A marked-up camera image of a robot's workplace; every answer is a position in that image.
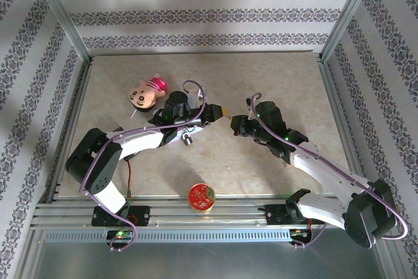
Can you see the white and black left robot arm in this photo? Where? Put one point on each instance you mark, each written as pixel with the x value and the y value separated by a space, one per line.
pixel 137 141

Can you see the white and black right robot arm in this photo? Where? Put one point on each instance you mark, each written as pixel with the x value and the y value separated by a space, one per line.
pixel 326 168

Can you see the cartoon boy plush doll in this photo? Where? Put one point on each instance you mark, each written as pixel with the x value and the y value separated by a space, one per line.
pixel 142 99

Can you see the round red gold tin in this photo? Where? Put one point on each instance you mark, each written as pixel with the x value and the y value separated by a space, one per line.
pixel 201 197

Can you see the right control board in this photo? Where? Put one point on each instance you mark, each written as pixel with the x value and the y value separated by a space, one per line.
pixel 300 233

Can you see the left control board green light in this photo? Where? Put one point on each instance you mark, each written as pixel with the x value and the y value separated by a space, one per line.
pixel 120 234

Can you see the grey front panel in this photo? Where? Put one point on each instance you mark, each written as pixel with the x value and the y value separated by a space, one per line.
pixel 209 262

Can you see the aluminium right side rail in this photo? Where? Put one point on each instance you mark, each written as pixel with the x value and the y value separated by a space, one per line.
pixel 333 96

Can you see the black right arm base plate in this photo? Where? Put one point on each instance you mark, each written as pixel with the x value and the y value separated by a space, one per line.
pixel 272 218

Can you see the aluminium front frame rail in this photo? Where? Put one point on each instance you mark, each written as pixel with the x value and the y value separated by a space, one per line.
pixel 170 208

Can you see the aluminium left side rail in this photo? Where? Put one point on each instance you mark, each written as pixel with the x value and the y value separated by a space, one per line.
pixel 80 96

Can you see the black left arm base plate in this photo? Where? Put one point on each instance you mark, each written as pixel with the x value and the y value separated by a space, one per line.
pixel 143 215

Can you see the aluminium right frame post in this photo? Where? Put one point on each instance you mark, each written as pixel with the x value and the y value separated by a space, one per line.
pixel 347 14

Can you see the aluminium frame post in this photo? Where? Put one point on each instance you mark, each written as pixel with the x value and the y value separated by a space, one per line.
pixel 62 14
pixel 347 14

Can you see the aluminium left frame post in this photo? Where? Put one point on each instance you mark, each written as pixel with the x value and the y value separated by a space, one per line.
pixel 62 14

